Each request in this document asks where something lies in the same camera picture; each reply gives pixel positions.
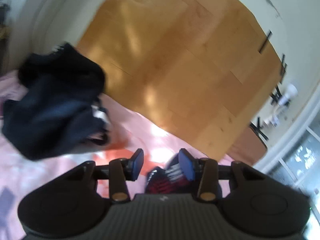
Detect black red white patterned garment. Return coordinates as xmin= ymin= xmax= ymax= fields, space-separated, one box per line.
xmin=144 ymin=153 xmax=201 ymax=195

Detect dark navy clothes pile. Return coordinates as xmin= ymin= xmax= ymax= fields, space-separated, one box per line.
xmin=2 ymin=43 xmax=110 ymax=160

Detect white framed glass window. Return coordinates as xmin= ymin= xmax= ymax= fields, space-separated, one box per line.
xmin=252 ymin=80 xmax=320 ymax=215

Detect pink bed sheet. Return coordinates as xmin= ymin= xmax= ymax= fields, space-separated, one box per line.
xmin=0 ymin=69 xmax=233 ymax=240

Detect wooden headboard panel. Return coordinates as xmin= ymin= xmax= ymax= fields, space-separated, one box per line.
xmin=78 ymin=0 xmax=280 ymax=159

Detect black tape strips on wall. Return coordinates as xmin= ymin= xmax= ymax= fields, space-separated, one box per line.
xmin=258 ymin=30 xmax=272 ymax=54

